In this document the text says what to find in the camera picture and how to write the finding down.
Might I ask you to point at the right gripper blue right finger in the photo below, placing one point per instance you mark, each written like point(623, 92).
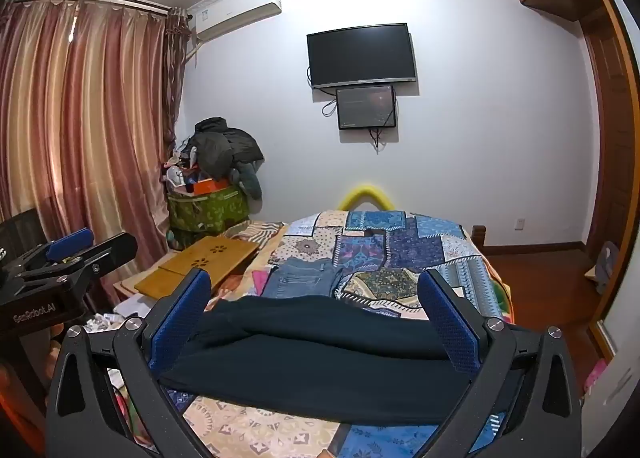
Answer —
point(458, 339)

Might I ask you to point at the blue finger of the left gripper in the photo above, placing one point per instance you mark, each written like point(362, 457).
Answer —
point(103, 258)
point(69, 245)

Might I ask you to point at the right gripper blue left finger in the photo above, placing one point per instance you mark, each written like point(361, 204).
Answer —
point(173, 318)

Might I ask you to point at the dark teal fleece pants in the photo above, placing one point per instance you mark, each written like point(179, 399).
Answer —
point(317, 357)

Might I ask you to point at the white clothes pile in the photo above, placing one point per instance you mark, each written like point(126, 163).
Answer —
point(137, 305)

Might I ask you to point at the pink garment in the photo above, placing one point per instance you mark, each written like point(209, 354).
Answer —
point(260, 280)

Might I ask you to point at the green storage bag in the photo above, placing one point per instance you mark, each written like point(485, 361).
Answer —
point(210, 213)

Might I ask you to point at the patchwork blue bed quilt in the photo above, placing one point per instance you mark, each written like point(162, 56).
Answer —
point(381, 254)

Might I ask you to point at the folded blue jeans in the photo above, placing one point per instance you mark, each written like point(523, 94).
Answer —
point(298, 278)

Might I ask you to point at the orange box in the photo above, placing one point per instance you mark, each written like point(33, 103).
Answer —
point(209, 186)

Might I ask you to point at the dark jacket pile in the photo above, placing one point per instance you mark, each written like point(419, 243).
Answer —
point(223, 152)

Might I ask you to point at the pink striped curtain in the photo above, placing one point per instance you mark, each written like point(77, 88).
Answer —
point(89, 100)

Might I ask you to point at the yellow foam bed guard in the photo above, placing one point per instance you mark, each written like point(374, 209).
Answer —
point(366, 192)

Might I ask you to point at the white air conditioner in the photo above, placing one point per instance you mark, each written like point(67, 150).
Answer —
point(225, 16)

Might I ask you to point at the small black wall monitor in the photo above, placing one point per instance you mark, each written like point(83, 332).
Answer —
point(366, 107)

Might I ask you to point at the wall-mounted black television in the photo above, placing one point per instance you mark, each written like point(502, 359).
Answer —
point(361, 55)

